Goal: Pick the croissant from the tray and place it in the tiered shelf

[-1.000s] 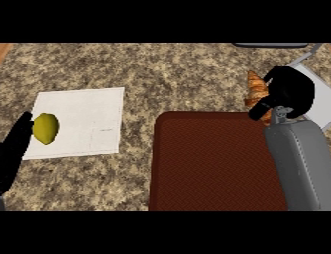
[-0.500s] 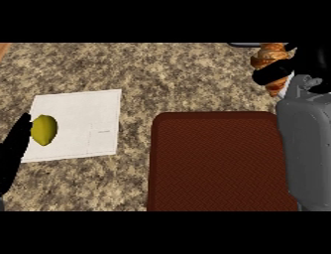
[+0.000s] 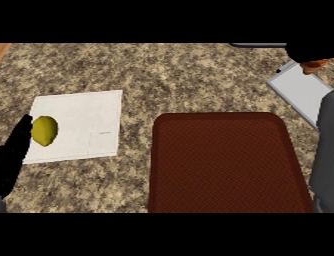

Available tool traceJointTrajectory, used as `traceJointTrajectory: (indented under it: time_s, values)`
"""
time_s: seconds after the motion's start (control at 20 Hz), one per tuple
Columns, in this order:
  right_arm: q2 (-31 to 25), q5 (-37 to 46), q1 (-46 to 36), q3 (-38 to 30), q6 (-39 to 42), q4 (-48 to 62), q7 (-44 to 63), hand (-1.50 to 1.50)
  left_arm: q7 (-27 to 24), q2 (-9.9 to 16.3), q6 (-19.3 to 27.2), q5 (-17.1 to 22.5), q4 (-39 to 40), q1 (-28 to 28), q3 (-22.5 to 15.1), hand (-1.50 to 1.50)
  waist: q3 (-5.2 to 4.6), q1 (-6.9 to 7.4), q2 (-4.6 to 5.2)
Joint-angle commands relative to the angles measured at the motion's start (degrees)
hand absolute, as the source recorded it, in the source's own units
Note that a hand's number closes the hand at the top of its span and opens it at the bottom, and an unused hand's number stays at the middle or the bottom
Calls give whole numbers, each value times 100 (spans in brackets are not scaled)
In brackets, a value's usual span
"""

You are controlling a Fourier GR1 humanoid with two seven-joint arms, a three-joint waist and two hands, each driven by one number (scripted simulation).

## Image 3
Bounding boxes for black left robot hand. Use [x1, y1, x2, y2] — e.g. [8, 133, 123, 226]
[0, 114, 35, 200]

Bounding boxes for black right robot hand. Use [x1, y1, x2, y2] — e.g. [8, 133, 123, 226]
[284, 42, 334, 64]

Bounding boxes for orange-brown croissant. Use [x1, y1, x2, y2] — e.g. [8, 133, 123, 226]
[300, 58, 333, 76]

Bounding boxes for white tray with grey rim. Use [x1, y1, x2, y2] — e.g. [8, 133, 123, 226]
[265, 59, 334, 130]

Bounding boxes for dark red rectangular tray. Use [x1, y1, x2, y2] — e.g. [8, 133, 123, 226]
[147, 111, 317, 214]

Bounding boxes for dark grey flat object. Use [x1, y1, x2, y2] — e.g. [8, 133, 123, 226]
[228, 42, 289, 49]

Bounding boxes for yellow lemon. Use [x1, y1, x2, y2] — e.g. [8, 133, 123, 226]
[30, 115, 61, 148]

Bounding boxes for white rectangular placemat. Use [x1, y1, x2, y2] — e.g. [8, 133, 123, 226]
[23, 89, 125, 165]

